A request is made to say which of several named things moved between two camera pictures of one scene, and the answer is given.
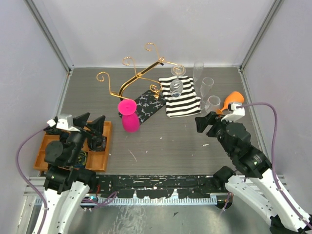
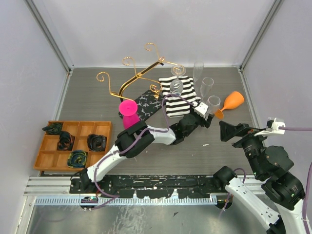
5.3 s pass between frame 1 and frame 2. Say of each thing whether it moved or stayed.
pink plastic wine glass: stayed
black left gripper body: moved
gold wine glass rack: stayed
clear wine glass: stayed
